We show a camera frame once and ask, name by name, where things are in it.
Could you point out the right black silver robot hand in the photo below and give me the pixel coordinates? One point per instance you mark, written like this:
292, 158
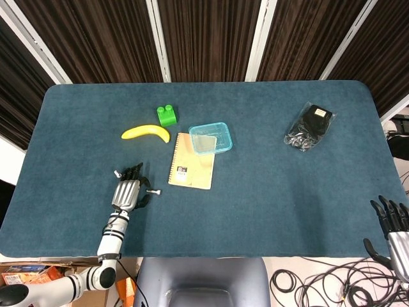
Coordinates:
397, 246

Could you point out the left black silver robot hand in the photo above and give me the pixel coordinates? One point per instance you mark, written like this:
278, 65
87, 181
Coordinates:
126, 193

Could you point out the silver metal bolt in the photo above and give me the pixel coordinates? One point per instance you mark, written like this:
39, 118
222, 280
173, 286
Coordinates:
117, 174
156, 192

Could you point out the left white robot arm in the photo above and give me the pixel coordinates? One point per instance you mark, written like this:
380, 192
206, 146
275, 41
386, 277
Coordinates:
110, 243

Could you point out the yellow banana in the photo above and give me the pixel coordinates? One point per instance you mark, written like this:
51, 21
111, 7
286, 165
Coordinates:
143, 131

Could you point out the yellow spiral notebook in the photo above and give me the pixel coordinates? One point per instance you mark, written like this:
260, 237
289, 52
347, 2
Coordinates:
191, 172

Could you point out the green toy building block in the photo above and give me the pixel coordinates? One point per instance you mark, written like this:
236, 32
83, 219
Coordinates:
167, 119

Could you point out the orange plastic item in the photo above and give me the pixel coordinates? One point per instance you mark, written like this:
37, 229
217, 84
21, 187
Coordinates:
126, 288

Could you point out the brown cardboard box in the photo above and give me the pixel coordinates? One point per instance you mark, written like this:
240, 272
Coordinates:
64, 264

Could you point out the black equipment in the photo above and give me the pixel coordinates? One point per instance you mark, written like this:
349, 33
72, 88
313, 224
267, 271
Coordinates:
399, 140

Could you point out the clear container with blue lid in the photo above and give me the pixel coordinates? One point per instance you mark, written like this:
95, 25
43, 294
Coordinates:
220, 134

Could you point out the grey-blue chair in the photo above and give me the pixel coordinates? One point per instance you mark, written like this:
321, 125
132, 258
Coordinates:
204, 275

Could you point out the blue-green tablecloth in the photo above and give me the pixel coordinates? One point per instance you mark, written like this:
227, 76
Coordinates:
255, 198

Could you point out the black item in plastic bag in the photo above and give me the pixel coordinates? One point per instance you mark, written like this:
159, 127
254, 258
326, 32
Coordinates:
310, 124

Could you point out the brown pleated screen curtain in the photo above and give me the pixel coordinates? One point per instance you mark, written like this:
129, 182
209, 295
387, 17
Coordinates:
207, 38

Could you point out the white screen frame post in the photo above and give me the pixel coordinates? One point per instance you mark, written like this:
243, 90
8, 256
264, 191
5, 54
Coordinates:
350, 41
259, 41
38, 52
394, 114
158, 44

